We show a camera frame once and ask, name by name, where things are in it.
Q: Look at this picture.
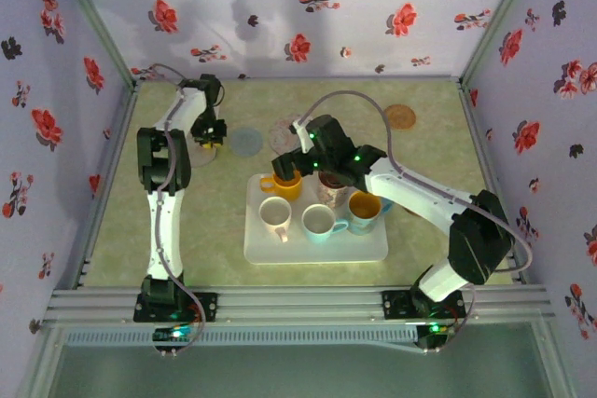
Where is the pink floral mug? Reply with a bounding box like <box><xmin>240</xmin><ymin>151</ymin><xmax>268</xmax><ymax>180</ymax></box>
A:
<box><xmin>316</xmin><ymin>172</ymin><xmax>351</xmax><ymax>211</ymax></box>

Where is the blue mug with yellow interior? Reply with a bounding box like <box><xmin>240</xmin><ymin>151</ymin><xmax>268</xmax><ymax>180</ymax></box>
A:
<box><xmin>345</xmin><ymin>190</ymin><xmax>396</xmax><ymax>236</ymax></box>

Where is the light blue mug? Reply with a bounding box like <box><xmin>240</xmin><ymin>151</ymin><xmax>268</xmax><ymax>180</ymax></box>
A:
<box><xmin>300</xmin><ymin>203</ymin><xmax>350</xmax><ymax>244</ymax></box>

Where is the pale pink mug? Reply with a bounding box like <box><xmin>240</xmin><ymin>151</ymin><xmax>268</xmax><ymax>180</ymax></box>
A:
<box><xmin>258</xmin><ymin>196</ymin><xmax>294</xmax><ymax>244</ymax></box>

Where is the round grey coaster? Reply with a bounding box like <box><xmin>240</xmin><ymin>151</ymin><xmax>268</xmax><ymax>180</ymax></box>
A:
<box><xmin>231</xmin><ymin>126</ymin><xmax>265</xmax><ymax>157</ymax></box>

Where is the round white rabbit floral coaster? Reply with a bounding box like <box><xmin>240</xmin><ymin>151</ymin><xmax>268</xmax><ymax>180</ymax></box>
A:
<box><xmin>268</xmin><ymin>113</ymin><xmax>309</xmax><ymax>156</ymax></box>

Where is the white rectangular tray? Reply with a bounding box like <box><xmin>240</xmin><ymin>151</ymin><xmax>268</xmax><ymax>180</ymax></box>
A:
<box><xmin>243</xmin><ymin>172</ymin><xmax>390</xmax><ymax>265</ymax></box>

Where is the small green-lit circuit board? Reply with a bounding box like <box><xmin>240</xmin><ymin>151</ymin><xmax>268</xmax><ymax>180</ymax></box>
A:
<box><xmin>152</xmin><ymin>324</ymin><xmax>193</xmax><ymax>344</ymax></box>
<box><xmin>416</xmin><ymin>321</ymin><xmax>457</xmax><ymax>352</ymax></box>

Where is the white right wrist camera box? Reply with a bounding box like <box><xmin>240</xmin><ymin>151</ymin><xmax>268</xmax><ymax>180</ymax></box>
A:
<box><xmin>289</xmin><ymin>118</ymin><xmax>314</xmax><ymax>153</ymax></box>

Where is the grey right arm cable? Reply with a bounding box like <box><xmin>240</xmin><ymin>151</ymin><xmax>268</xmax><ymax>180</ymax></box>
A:
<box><xmin>298</xmin><ymin>89</ymin><xmax>534</xmax><ymax>355</ymax></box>

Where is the aluminium enclosure frame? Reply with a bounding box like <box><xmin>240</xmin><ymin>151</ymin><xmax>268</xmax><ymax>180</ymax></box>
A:
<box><xmin>18</xmin><ymin>0</ymin><xmax>579</xmax><ymax>398</ymax></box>

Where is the aluminium mounting rail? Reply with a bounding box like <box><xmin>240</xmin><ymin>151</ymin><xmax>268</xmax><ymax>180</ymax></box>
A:
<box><xmin>44</xmin><ymin>284</ymin><xmax>556</xmax><ymax>324</ymax></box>

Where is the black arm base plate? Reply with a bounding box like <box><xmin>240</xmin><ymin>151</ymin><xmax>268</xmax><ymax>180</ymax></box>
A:
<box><xmin>133</xmin><ymin>292</ymin><xmax>219</xmax><ymax>323</ymax></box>
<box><xmin>381</xmin><ymin>289</ymin><xmax>467</xmax><ymax>320</ymax></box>

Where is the grey slotted cable duct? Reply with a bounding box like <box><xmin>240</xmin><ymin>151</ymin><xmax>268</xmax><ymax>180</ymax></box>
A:
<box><xmin>62</xmin><ymin>325</ymin><xmax>417</xmax><ymax>348</ymax></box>

